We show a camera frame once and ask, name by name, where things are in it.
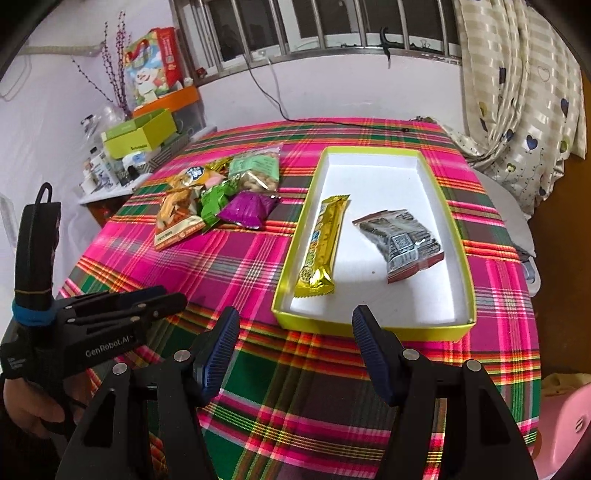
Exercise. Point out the dark clear snack packet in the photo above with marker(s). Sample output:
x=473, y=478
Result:
x=397, y=244

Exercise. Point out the green cardboard box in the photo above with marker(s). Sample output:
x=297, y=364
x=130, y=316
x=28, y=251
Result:
x=134, y=141

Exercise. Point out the white blue packet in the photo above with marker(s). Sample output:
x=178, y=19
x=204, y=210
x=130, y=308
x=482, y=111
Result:
x=134, y=161

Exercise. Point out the yellow-green shallow box tray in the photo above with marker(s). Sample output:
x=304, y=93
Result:
x=392, y=184

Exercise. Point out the yellow cloth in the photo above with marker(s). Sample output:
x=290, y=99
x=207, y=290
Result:
x=565, y=385

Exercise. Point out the white product box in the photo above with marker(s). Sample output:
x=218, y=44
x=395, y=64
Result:
x=100, y=168

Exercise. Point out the white shelf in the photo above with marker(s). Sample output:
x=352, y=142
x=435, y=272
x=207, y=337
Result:
x=99, y=199

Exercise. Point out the purple snack packet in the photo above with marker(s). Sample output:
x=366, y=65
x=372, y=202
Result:
x=247, y=210

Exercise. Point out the clear nut packet green label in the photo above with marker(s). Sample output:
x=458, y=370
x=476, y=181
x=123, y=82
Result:
x=254, y=173

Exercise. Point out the white wall pipe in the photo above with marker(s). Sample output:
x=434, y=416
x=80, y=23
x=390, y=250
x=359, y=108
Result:
x=60, y=48

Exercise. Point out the colourful printed carton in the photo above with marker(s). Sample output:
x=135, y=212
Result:
x=152, y=69

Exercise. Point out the person's left hand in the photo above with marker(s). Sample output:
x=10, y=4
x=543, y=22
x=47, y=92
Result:
x=27, y=406

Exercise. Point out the metal window grille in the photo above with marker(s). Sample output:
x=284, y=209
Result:
x=318, y=49

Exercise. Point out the pink plastic stool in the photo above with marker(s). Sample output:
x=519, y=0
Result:
x=568, y=424

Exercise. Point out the striped box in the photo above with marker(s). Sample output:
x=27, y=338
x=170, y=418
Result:
x=166, y=154

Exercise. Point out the clear plastic bag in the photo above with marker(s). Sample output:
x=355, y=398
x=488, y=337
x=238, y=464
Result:
x=104, y=120

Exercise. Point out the orange lid storage container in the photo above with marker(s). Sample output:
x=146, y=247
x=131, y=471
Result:
x=180, y=97

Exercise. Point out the heart print curtain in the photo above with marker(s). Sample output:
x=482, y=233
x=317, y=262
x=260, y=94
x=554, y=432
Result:
x=517, y=92

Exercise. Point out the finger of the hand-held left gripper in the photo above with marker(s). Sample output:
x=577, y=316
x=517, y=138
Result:
x=166, y=305
x=152, y=293

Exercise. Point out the gold candy packet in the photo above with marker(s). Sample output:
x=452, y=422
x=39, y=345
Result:
x=217, y=165

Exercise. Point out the orange snack packet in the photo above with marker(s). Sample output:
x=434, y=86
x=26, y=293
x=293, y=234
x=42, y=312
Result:
x=178, y=217

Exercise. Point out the green snack packet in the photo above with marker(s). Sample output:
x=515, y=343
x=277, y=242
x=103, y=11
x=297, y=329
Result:
x=213, y=210
x=229, y=189

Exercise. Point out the pink plaid tablecloth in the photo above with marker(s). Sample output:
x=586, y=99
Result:
x=258, y=258

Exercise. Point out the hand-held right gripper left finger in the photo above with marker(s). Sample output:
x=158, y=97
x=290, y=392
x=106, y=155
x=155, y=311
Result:
x=221, y=350

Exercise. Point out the yellow cookie packet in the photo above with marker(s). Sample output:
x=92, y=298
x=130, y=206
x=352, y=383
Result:
x=191, y=176

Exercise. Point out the purple flower branches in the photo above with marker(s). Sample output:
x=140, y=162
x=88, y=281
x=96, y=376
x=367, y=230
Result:
x=121, y=74

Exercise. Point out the white rounded object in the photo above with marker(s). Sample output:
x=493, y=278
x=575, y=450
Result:
x=503, y=203

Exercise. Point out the gold snack bar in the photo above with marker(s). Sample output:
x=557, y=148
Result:
x=323, y=240

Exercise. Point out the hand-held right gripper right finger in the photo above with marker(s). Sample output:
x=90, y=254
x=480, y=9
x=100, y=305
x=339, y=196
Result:
x=376, y=355

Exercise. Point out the black hook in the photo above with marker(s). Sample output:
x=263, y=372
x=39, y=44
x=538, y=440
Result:
x=387, y=44

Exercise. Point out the brown wooden door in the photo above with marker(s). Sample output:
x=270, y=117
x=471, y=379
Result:
x=563, y=277

